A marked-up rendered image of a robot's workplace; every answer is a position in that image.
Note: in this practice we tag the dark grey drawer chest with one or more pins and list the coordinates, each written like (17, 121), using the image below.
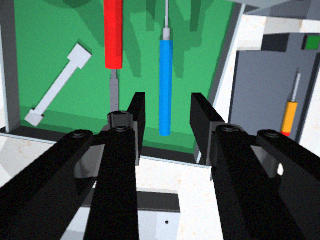
(37, 36)

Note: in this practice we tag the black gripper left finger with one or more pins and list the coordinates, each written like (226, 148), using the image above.
(41, 200)

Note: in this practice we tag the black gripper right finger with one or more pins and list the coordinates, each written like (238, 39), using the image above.
(249, 206)

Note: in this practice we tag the orange-handled screwdriver with red end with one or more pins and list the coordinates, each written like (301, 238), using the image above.
(289, 112)

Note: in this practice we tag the blue-handled tool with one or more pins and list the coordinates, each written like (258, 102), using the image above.
(165, 79)

